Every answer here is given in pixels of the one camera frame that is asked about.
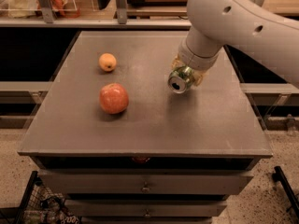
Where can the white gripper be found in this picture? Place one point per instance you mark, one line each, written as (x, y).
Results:
(196, 60)

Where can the green soda can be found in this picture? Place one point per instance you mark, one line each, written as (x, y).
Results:
(181, 79)

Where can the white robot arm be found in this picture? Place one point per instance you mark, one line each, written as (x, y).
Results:
(269, 39)

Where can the red apple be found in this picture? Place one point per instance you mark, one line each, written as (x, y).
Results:
(113, 98)

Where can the small orange fruit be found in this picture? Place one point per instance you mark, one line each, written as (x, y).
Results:
(107, 62)

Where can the grey drawer cabinet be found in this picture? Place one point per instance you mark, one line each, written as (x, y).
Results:
(167, 158)

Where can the clear plastic box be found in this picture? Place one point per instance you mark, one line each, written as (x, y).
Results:
(30, 8)

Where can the black metal frame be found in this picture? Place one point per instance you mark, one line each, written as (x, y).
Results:
(279, 176)

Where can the metal shelf rail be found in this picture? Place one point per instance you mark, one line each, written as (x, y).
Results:
(97, 24)

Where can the black wire basket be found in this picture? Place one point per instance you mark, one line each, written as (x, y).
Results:
(39, 205)

